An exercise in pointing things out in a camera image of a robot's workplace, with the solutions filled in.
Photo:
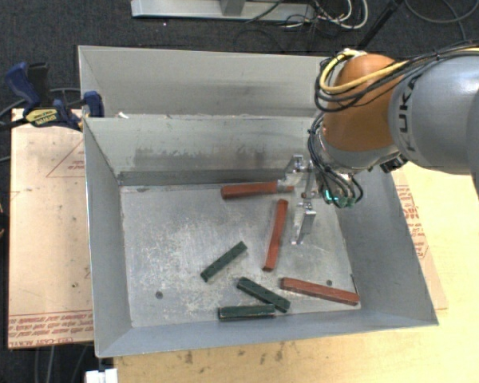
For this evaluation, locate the brown cardboard board, red print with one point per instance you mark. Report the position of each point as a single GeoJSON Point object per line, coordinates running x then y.
{"type": "Point", "coordinates": [48, 234]}

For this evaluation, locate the dark green flat block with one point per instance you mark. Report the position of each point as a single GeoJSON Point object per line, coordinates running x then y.
{"type": "Point", "coordinates": [246, 312]}
{"type": "Point", "coordinates": [263, 294]}
{"type": "Point", "coordinates": [224, 261]}

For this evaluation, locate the grey metal bin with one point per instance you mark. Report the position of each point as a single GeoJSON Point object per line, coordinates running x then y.
{"type": "Point", "coordinates": [183, 234]}

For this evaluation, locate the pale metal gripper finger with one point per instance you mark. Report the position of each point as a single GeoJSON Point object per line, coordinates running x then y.
{"type": "Point", "coordinates": [304, 223]}
{"type": "Point", "coordinates": [298, 165]}

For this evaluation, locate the red-brown flat block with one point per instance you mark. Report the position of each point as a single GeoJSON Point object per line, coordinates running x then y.
{"type": "Point", "coordinates": [319, 291]}
{"type": "Point", "coordinates": [276, 234]}
{"type": "Point", "coordinates": [247, 190]}

